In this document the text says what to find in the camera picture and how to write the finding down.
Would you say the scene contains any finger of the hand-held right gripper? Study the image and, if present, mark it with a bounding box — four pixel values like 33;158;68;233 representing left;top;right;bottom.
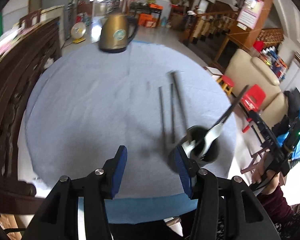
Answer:
247;109;291;178

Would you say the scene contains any small white stool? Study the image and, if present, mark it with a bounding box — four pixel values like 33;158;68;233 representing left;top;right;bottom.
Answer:
204;66;225;77

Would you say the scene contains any white spoon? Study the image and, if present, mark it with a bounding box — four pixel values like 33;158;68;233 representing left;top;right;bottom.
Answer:
184;123;224;159

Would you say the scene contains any red round stool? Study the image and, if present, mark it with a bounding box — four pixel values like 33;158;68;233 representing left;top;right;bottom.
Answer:
216;76;235;97

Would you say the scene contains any dark wooden dining table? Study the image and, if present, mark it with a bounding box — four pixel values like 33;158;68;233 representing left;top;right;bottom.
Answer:
128;2;163;27

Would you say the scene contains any gold electric kettle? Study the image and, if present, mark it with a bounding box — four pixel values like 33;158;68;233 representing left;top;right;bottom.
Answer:
98;12;139;54

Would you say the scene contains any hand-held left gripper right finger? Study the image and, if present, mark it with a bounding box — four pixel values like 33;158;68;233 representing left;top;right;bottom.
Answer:
174;145;282;240

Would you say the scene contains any wooden stair railing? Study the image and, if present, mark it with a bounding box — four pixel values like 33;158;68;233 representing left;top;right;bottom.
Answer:
184;9;241;46

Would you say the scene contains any dark round utensil holder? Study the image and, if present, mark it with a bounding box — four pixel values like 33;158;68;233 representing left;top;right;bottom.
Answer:
167;126;219;173

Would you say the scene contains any person's right hand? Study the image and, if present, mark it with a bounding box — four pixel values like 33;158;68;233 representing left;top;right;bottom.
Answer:
251;154;278;193

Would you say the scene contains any red plastic chair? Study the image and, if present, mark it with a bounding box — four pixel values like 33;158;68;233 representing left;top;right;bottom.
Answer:
241;84;266;133

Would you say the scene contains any wooden chair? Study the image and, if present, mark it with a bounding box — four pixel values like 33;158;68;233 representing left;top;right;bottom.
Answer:
18;8;42;28

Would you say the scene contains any pink checkered table cover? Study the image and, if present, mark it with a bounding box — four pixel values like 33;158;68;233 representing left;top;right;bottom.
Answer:
0;24;42;67

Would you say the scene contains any wall calendar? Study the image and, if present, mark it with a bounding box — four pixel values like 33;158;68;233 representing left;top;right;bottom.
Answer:
236;0;265;31

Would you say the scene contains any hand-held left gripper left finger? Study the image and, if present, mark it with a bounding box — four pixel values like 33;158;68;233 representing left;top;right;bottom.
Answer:
22;145;128;240

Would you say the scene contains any blue under cloth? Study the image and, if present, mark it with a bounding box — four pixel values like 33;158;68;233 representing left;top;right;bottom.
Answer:
105;192;198;225

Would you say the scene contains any beige sofa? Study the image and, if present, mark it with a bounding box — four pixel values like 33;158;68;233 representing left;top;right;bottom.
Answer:
224;48;292;128

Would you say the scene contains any round fan heater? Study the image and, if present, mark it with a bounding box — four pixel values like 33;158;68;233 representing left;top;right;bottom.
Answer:
70;22;87;44

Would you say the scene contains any grey tablecloth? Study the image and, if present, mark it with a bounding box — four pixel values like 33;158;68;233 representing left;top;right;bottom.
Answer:
17;40;237;200

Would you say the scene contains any white chest freezer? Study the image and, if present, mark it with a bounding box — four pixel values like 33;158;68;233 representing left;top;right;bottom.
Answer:
41;4;66;46

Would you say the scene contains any dark wooden sideboard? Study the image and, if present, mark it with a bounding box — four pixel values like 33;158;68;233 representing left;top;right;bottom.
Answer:
0;17;63;217

